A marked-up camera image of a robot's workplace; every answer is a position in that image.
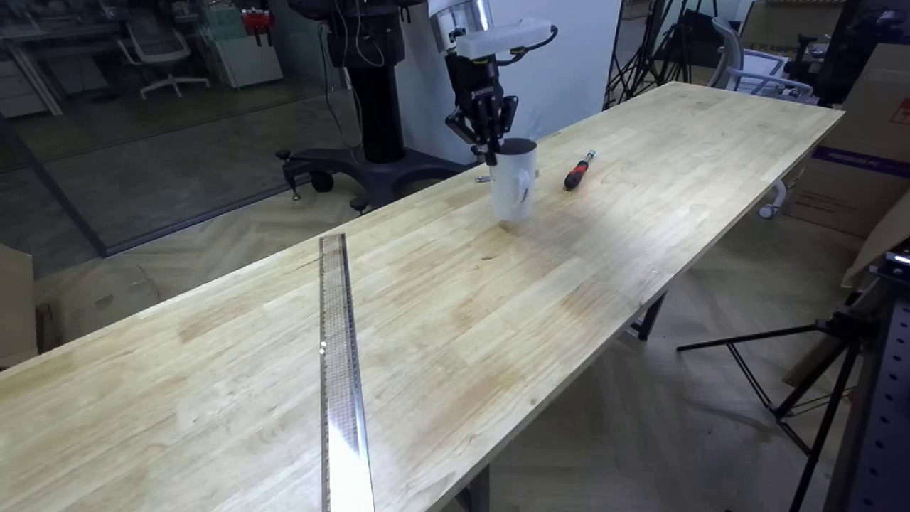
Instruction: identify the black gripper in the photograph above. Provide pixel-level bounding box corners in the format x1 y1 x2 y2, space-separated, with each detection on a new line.
444 52 524 167

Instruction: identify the white ceramic mug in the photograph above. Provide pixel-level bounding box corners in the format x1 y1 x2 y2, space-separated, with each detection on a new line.
486 137 544 228

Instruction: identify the red and black screwdriver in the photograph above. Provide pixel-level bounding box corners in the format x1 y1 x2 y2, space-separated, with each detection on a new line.
561 148 601 194

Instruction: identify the black light stand tripod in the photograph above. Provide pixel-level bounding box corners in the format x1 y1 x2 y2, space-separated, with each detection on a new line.
604 0 695 111

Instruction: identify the black table leg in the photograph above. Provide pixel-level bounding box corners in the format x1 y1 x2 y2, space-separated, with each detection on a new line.
631 291 671 345

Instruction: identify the long metal ruler strip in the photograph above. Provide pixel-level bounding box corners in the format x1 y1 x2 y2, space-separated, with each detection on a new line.
315 231 378 512

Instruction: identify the white office chair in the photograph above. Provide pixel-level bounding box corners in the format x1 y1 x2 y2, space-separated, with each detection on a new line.
115 9 213 101

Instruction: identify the large cardboard box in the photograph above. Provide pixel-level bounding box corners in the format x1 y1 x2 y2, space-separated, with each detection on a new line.
783 40 910 242

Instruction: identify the black perforated metal rack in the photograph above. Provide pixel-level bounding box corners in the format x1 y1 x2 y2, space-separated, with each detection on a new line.
823 248 910 512

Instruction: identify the small cardboard box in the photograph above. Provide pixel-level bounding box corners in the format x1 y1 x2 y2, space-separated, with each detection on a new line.
0 242 41 373

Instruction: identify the black wheeled pedestal stand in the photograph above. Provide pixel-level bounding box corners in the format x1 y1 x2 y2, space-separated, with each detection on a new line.
275 0 491 214

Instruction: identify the white metal frame chair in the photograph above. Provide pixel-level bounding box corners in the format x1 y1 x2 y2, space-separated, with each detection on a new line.
707 13 818 107

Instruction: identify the black camera tripod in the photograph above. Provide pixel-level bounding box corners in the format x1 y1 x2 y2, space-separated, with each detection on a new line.
675 282 878 512

